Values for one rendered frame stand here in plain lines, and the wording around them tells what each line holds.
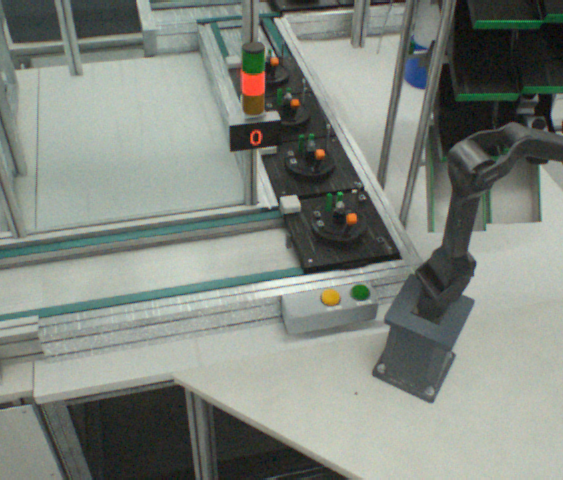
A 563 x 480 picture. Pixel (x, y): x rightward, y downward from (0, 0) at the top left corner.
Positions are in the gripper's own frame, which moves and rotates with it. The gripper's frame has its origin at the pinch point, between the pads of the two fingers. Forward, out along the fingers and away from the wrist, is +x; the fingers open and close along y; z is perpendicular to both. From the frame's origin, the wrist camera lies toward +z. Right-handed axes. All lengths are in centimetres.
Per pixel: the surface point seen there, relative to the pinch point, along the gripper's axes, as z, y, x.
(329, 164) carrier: -23, 41, 42
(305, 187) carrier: -27, 48, 35
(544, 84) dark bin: 8.3, 1.0, 11.5
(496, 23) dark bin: 22.5, 18.0, 2.2
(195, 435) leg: -76, 77, -5
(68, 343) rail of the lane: -44, 104, -7
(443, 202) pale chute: -23.2, 16.4, 18.0
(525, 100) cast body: 2.7, 1.3, 18.0
